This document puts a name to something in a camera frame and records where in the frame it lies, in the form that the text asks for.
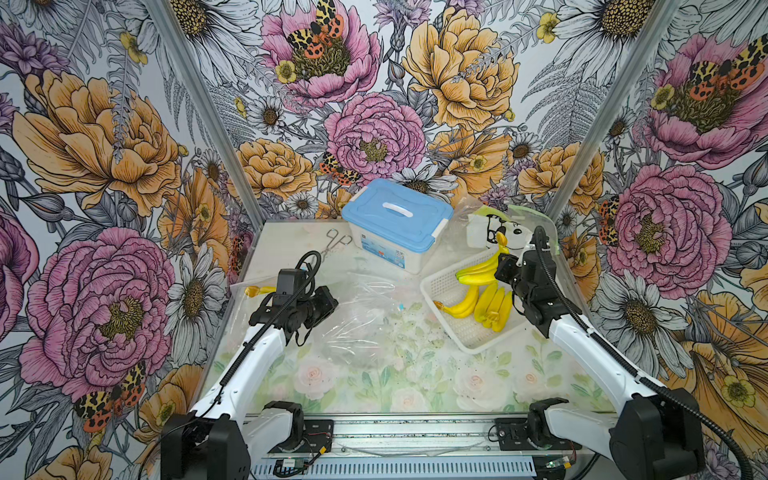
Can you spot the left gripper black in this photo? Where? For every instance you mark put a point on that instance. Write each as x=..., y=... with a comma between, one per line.
x=328, y=306

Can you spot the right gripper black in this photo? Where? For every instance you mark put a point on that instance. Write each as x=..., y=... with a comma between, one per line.
x=510, y=261

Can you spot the banana with white wrap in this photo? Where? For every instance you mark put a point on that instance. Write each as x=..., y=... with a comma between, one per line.
x=252, y=291

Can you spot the panda zip-top bag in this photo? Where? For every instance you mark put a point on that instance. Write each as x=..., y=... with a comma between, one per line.
x=517, y=223

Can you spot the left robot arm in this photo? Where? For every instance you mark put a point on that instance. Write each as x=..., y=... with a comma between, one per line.
x=252, y=366

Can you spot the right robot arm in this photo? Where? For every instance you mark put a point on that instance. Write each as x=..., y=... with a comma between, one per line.
x=655, y=432

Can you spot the white plastic basket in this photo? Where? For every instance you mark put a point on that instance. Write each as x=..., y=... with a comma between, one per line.
x=445, y=296

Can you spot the blue lid storage box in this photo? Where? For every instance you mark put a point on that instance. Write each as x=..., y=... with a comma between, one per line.
x=397, y=224

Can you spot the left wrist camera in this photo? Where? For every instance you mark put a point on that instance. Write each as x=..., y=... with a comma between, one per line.
x=291, y=287

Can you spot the metal wire tongs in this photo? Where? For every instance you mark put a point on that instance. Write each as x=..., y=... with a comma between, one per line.
x=335, y=239

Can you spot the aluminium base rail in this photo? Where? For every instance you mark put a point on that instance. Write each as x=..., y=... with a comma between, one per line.
x=390, y=446

